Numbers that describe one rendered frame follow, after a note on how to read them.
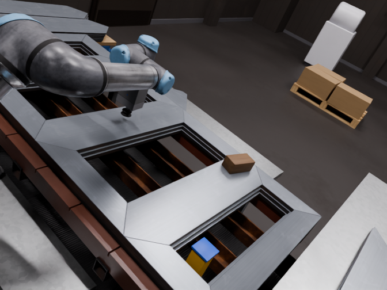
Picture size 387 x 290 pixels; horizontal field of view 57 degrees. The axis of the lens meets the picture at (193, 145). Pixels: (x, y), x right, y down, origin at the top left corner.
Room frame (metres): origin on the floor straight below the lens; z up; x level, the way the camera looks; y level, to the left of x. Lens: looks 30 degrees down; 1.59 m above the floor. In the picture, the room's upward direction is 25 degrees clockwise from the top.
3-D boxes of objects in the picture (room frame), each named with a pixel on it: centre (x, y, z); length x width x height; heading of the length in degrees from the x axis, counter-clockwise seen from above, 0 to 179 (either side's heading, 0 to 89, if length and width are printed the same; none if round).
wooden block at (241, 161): (1.23, -0.20, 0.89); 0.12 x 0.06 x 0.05; 137
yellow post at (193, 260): (0.72, -0.15, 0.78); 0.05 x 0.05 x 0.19; 62
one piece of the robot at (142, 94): (1.21, 0.28, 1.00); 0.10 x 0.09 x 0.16; 161
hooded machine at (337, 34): (7.99, -1.75, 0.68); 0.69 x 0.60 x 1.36; 163
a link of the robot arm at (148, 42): (1.20, 0.29, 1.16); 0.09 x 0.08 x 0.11; 162
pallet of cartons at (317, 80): (5.67, -1.68, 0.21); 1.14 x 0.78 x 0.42; 69
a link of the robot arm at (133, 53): (1.10, 0.31, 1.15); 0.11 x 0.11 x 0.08; 72
